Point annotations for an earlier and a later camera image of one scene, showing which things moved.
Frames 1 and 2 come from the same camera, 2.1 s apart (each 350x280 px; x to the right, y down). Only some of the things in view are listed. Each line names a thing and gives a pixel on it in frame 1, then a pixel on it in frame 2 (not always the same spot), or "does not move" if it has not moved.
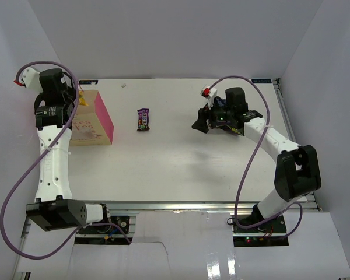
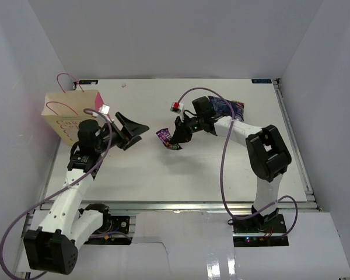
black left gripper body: (71, 93) → (119, 137)
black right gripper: (200, 124) → (181, 134)
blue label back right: (262, 81) does not move
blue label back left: (88, 81) does not move
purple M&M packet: (143, 119) → (165, 135)
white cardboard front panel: (188, 245) does not move
